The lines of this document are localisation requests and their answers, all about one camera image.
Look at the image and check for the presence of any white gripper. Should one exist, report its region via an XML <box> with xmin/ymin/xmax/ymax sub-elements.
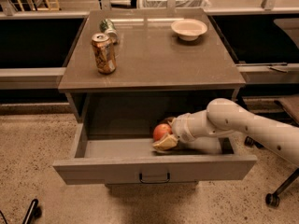
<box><xmin>152</xmin><ymin>113</ymin><xmax>198</xmax><ymax>151</ymax></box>

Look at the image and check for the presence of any red apple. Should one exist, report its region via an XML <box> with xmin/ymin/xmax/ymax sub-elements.
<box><xmin>153</xmin><ymin>124</ymin><xmax>172</xmax><ymax>141</ymax></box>

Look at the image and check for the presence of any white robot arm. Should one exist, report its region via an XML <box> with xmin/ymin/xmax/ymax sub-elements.
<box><xmin>153</xmin><ymin>98</ymin><xmax>299</xmax><ymax>167</ymax></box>

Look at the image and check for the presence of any grey open top drawer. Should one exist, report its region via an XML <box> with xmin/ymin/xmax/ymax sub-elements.
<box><xmin>53</xmin><ymin>120</ymin><xmax>257</xmax><ymax>185</ymax></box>

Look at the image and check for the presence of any grey cabinet counter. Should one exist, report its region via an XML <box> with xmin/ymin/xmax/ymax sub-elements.
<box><xmin>59</xmin><ymin>8</ymin><xmax>245</xmax><ymax>118</ymax></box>

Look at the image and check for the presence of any white paper bowl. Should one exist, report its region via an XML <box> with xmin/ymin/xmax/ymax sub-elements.
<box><xmin>171</xmin><ymin>19</ymin><xmax>207</xmax><ymax>41</ymax></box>

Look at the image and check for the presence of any orange upright soda can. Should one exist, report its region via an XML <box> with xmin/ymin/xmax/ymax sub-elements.
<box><xmin>92</xmin><ymin>33</ymin><xmax>117</xmax><ymax>75</ymax></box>

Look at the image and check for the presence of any black office chair base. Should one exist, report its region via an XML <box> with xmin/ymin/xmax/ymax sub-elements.
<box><xmin>243</xmin><ymin>95</ymin><xmax>299</xmax><ymax>208</ymax></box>

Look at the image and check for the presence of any green tipped soda can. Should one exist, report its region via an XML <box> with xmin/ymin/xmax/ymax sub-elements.
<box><xmin>99</xmin><ymin>19</ymin><xmax>119</xmax><ymax>44</ymax></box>

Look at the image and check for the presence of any clear plastic bin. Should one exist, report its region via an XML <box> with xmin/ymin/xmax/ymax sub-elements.
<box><xmin>136</xmin><ymin>0</ymin><xmax>211</xmax><ymax>9</ymax></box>

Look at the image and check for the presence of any black chair leg bottom left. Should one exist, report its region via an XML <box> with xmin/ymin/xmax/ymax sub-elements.
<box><xmin>0</xmin><ymin>199</ymin><xmax>42</xmax><ymax>224</ymax></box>

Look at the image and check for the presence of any black drawer handle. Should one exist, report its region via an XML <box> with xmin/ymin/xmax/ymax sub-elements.
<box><xmin>138</xmin><ymin>173</ymin><xmax>171</xmax><ymax>184</ymax></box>

